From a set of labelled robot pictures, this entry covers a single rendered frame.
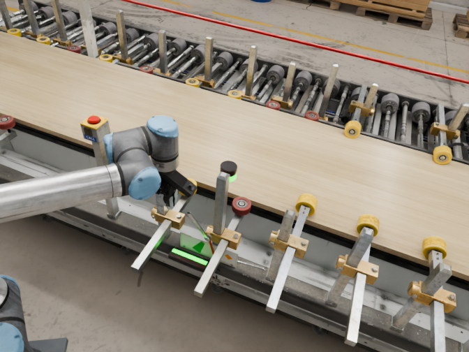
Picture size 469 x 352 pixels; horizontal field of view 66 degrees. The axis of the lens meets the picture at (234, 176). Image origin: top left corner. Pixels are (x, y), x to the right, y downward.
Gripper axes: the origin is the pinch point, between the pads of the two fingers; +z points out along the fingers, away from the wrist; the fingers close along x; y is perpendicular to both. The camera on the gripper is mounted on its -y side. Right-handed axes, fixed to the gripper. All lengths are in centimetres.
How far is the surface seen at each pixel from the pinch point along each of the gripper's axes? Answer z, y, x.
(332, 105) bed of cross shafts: 36, -39, -166
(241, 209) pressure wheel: 10.2, -20.4, -19.1
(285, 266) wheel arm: 4.9, -44.6, 3.0
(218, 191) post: -9.5, -14.9, -6.1
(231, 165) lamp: -16.6, -16.2, -13.0
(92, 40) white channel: 2, 115, -104
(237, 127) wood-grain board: 11, 2, -72
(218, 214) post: 2.5, -15.7, -6.1
